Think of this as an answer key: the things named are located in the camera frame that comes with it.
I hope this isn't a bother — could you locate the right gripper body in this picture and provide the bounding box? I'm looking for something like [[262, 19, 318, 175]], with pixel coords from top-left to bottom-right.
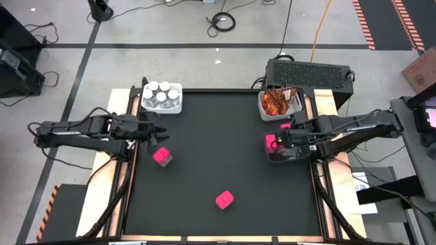
[[277, 114, 317, 150]]

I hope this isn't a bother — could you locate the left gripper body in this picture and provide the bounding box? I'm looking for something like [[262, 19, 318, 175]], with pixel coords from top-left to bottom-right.
[[129, 114, 159, 146]]

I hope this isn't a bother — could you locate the white plastic bin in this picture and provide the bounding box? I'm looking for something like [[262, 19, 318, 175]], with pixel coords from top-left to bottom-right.
[[258, 88, 303, 123], [140, 82, 184, 115]]

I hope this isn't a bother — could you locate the grey translucent plastic bin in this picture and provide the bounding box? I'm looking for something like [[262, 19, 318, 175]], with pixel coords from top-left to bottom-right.
[[264, 132, 312, 167]]

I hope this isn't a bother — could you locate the black computer tower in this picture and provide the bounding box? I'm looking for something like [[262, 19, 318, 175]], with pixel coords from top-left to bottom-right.
[[264, 58, 355, 103]]

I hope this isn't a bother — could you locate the light wooden side board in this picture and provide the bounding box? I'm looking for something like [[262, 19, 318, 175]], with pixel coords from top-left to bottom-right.
[[75, 88, 141, 238], [305, 88, 368, 239]]

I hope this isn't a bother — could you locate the white paper sheet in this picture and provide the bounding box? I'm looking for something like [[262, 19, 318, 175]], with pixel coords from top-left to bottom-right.
[[352, 171, 379, 215]]

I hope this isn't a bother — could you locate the grey cart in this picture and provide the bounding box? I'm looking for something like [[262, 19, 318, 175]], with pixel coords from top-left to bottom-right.
[[390, 96, 436, 245]]

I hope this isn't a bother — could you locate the black cart foot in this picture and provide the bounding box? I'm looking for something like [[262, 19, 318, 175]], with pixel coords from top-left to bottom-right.
[[356, 175, 425, 206]]

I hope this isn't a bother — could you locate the black hazard-striped floor mat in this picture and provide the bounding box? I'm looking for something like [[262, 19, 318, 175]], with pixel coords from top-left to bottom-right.
[[35, 183, 89, 244], [352, 0, 413, 52], [391, 0, 436, 52]]

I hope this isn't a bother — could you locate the black monitor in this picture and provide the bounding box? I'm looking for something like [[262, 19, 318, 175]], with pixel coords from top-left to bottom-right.
[[407, 83, 436, 149]]

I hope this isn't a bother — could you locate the black stand base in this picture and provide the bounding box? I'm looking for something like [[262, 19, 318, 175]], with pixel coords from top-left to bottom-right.
[[87, 0, 114, 22]]

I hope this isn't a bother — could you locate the black equipment case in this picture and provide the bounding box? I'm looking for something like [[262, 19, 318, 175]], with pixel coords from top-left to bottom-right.
[[0, 39, 46, 99]]

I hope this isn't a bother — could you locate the cardboard box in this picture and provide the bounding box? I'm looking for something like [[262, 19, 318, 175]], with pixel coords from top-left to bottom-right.
[[401, 46, 436, 95]]

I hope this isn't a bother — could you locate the black cabinet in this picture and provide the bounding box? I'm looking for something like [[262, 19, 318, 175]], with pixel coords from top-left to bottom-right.
[[0, 3, 44, 65]]

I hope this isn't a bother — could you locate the black table frame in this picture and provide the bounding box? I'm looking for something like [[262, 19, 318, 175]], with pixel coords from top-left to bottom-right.
[[81, 86, 365, 245]]

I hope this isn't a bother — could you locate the black hanging cable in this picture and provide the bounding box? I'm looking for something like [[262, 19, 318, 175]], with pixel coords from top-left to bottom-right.
[[277, 0, 294, 59]]

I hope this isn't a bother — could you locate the orange hanging cable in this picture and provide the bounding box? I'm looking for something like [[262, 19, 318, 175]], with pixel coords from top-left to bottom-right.
[[309, 0, 333, 64]]

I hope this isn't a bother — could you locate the coiled black floor cable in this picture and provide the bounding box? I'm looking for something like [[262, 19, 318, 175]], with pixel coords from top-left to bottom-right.
[[205, 11, 237, 38]]

